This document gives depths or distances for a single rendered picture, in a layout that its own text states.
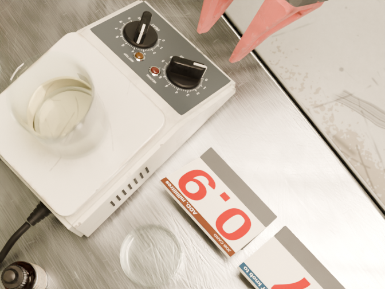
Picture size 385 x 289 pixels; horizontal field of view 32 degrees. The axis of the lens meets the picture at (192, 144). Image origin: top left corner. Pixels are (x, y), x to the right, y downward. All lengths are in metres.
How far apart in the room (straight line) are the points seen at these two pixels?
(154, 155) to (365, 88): 0.22
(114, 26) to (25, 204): 0.18
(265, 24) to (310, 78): 0.19
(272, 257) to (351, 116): 0.16
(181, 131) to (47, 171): 0.12
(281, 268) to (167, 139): 0.15
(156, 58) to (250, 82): 0.10
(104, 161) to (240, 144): 0.15
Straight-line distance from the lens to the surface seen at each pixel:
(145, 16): 0.63
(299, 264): 0.62
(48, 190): 0.56
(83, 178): 0.56
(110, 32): 0.63
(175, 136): 0.59
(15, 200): 0.66
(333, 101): 0.67
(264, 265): 0.60
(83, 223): 0.58
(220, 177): 0.63
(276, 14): 0.48
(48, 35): 0.70
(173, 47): 0.64
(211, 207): 0.60
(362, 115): 0.67
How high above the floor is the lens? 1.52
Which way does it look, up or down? 75 degrees down
